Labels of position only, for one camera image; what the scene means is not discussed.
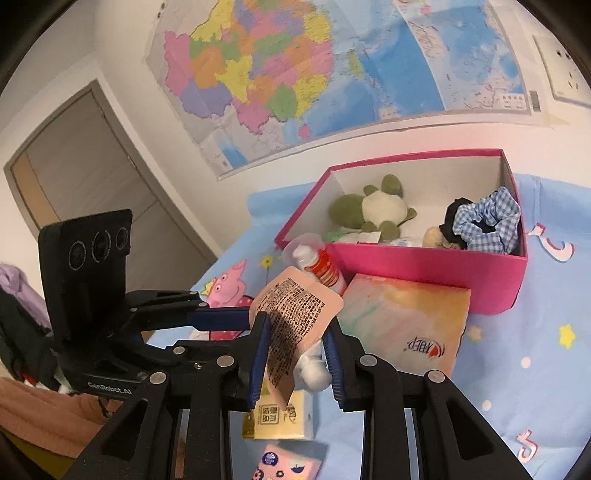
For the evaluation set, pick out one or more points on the blue wall map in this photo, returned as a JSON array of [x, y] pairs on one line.
[[461, 69]]

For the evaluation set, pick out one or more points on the purple cloth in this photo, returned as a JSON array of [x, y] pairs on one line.
[[18, 286]]

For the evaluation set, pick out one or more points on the red and white tube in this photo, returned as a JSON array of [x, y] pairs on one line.
[[323, 272]]

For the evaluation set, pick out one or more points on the white packet blue print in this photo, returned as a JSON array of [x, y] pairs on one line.
[[404, 242]]

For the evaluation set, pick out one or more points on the yellow tissue packet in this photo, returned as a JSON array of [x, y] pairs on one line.
[[286, 415]]

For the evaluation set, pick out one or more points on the pink cardboard box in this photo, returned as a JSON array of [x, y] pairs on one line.
[[415, 277]]

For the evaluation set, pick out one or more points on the green and white plush toy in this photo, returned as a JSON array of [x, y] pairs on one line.
[[383, 205]]

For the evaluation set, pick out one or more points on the blue cartoon printed bed sheet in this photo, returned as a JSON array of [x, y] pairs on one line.
[[531, 332]]

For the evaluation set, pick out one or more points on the grey door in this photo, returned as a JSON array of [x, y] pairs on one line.
[[92, 161]]

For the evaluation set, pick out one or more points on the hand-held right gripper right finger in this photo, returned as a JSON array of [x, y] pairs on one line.
[[332, 364]]

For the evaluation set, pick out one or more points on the pink flowered tissue packet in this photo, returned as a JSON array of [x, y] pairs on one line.
[[286, 464]]

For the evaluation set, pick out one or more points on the blue gingham scrunchie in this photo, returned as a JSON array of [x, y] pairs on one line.
[[489, 207]]

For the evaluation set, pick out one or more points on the dark clothes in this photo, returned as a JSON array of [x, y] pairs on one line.
[[23, 346]]

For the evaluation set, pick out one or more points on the peach spout pouch white cap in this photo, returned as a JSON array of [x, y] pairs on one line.
[[295, 314]]

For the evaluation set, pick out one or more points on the small beige plush toy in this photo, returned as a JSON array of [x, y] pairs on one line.
[[434, 237]]

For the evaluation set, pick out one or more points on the colourful wall map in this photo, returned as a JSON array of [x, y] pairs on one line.
[[258, 69]]

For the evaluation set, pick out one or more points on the pastel tissue pack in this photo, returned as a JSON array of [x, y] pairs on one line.
[[406, 318]]

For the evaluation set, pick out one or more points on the black scrunchie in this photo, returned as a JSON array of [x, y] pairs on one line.
[[450, 217]]

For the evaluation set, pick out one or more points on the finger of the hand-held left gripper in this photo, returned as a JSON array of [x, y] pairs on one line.
[[184, 353], [221, 319]]

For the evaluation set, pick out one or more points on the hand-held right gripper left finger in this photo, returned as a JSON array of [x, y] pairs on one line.
[[258, 360]]

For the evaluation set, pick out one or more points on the white wall socket panel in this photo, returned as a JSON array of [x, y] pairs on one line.
[[568, 69]]

